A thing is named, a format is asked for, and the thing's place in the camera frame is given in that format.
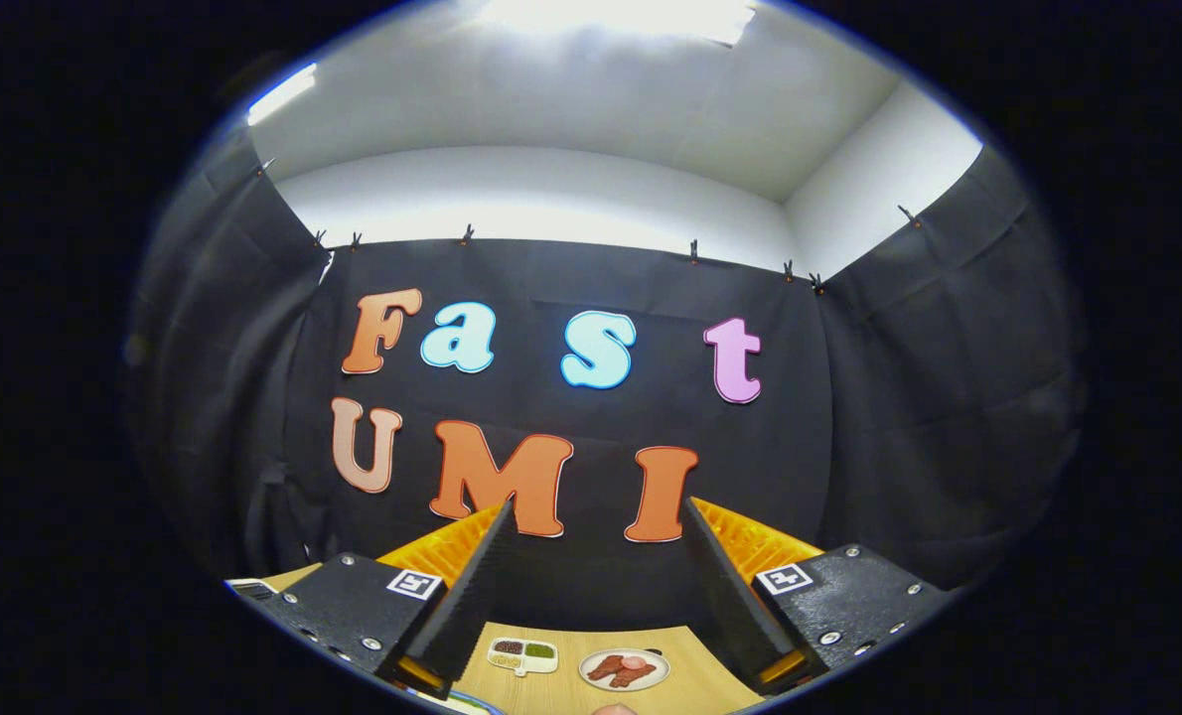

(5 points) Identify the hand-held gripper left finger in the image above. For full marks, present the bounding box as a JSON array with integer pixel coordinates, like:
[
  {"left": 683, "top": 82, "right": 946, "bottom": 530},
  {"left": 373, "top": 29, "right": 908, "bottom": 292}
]
[{"left": 261, "top": 500, "right": 513, "bottom": 701}]

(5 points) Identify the blue plate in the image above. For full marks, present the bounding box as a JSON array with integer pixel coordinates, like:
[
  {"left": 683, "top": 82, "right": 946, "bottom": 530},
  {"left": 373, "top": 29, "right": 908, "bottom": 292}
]
[{"left": 407, "top": 685, "right": 505, "bottom": 715}]

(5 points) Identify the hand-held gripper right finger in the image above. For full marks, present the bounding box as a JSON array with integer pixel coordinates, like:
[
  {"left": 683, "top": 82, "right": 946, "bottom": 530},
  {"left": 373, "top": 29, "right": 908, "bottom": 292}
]
[{"left": 683, "top": 495, "right": 960, "bottom": 696}]

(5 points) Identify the white round plate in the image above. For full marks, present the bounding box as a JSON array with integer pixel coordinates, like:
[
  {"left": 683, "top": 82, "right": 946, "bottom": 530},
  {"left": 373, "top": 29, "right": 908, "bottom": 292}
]
[{"left": 579, "top": 647, "right": 671, "bottom": 692}]

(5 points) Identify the row of black cloth clips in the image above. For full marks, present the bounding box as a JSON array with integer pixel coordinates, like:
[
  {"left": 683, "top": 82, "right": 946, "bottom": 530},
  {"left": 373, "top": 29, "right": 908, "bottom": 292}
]
[{"left": 256, "top": 157, "right": 922, "bottom": 296}]

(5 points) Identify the ceiling light panel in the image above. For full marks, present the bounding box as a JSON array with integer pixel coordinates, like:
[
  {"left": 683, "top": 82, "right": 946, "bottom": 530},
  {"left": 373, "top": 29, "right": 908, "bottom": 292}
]
[{"left": 245, "top": 62, "right": 320, "bottom": 127}]

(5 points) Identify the white divided bean dish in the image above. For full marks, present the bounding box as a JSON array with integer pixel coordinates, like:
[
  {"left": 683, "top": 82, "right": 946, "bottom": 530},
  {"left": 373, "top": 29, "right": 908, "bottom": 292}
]
[{"left": 488, "top": 637, "right": 559, "bottom": 678}]

